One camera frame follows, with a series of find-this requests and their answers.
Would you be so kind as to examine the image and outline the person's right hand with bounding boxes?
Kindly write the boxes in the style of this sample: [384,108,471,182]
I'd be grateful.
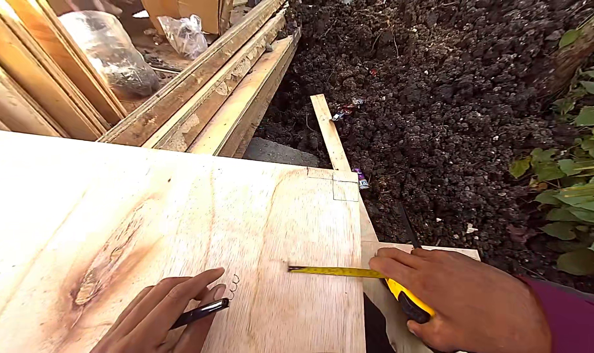
[369,246,552,353]

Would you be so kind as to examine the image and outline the light plywood piece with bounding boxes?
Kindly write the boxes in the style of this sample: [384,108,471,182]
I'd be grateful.
[361,240,481,353]

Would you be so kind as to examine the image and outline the weathered wooden beam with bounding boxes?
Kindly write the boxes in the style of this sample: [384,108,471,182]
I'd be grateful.
[142,12,287,153]
[97,0,287,147]

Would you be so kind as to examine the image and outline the thin black strip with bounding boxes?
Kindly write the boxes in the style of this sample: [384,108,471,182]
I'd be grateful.
[400,205,421,249]

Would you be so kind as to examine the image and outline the small clear plastic bag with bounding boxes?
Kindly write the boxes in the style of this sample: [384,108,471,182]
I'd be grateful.
[158,14,209,60]

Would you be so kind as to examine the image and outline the green leafy plants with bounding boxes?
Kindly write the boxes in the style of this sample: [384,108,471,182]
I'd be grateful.
[509,28,594,276]

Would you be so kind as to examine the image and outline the brown tree trunk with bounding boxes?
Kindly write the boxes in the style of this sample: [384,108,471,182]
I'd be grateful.
[537,4,594,100]

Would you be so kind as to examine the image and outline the yellow black tape measure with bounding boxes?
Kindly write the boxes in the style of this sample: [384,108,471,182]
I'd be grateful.
[287,265,436,324]

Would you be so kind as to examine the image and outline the large plywood board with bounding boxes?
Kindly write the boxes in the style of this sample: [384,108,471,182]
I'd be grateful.
[0,130,366,353]

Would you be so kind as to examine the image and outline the person's legs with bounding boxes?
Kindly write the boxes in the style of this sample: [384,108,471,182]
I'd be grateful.
[364,293,397,353]

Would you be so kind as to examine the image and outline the row of leaning wooden planks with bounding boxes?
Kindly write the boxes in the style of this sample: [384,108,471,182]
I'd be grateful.
[0,0,127,142]

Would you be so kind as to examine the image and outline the person's left hand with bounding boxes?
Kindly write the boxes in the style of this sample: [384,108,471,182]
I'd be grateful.
[90,267,227,353]

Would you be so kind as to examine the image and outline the cardboard box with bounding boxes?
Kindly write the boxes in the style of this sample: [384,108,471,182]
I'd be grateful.
[141,0,235,35]

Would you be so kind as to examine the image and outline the black pen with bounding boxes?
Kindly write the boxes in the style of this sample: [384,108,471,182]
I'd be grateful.
[169,298,230,330]

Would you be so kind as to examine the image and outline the thin light wooden strip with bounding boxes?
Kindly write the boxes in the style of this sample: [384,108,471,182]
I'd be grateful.
[310,94,379,242]

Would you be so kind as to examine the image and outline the red silver wrapper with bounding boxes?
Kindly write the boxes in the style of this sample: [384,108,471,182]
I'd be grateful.
[331,97,364,122]

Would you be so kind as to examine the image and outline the large clear plastic bag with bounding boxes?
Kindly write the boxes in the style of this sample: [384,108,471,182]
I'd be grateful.
[59,10,161,97]

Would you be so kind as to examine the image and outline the wide light wooden beam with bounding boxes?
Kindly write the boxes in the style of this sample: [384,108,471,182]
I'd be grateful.
[188,28,302,159]

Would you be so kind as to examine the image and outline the grey concrete slab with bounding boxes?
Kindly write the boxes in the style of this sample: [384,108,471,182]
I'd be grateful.
[243,137,320,168]

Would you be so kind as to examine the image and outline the person's right forearm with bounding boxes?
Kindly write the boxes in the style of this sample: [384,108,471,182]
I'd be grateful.
[515,275,594,353]

